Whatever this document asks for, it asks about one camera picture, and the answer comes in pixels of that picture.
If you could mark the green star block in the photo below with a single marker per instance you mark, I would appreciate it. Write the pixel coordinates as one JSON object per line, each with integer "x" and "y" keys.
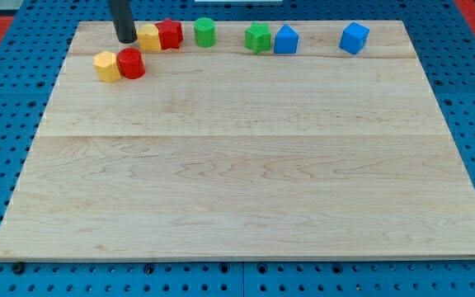
{"x": 258, "y": 37}

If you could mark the red star block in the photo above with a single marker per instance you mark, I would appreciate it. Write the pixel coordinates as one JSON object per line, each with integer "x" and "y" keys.
{"x": 170, "y": 33}

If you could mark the large wooden board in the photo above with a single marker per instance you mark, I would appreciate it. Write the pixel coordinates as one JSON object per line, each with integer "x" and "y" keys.
{"x": 222, "y": 155}

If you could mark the blue house-shaped block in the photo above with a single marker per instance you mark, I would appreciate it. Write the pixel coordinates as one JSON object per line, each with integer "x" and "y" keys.
{"x": 286, "y": 40}

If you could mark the green cylinder block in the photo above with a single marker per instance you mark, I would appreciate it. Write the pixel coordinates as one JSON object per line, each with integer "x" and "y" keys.
{"x": 204, "y": 29}

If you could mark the red cylinder block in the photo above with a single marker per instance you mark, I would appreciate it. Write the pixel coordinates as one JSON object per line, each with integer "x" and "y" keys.
{"x": 130, "y": 61}

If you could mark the yellow hexagon block upper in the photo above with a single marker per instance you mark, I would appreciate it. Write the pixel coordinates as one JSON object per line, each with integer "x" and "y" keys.
{"x": 149, "y": 38}

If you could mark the yellow hexagon block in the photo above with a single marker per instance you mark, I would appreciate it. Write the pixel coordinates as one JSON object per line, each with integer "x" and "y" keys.
{"x": 149, "y": 38}
{"x": 107, "y": 69}

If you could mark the yellow hexagon block lower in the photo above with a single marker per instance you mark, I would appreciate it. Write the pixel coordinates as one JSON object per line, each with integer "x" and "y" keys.
{"x": 107, "y": 69}

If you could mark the blue cube block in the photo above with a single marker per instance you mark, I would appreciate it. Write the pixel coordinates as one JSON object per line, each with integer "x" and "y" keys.
{"x": 353, "y": 38}

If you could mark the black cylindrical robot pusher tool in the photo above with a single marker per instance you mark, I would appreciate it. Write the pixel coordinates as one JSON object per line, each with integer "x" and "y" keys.
{"x": 123, "y": 21}

